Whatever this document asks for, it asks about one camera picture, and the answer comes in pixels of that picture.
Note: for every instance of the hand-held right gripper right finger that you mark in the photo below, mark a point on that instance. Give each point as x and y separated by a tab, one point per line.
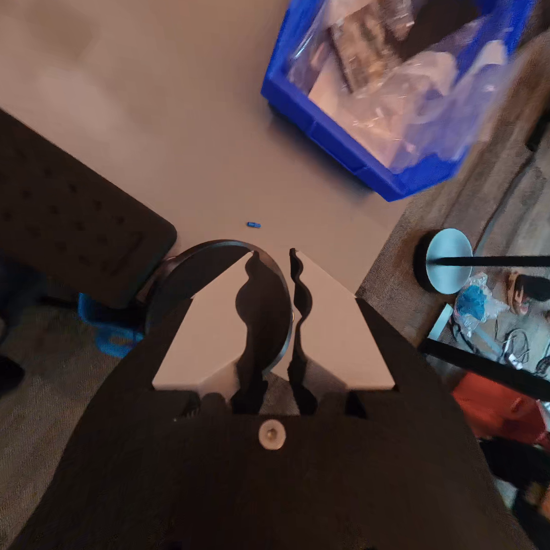
343	343

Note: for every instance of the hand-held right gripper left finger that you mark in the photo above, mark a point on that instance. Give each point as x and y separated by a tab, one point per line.
197	343

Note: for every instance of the blue plastic bin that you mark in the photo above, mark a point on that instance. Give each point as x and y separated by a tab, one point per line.
300	103

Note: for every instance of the blue plastic object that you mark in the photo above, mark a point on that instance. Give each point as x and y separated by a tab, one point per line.
107	335

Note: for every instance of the round stand foot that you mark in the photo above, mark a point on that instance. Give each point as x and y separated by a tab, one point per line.
447	279

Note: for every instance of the clear bag with blue cloth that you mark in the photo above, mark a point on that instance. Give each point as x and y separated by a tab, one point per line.
472	300

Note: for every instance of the black metal bar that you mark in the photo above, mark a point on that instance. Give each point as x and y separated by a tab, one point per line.
481	365

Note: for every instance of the red orange object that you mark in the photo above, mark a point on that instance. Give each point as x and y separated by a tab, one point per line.
494	404

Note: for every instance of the black perforated pad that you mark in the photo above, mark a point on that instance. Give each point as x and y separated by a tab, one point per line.
64	215

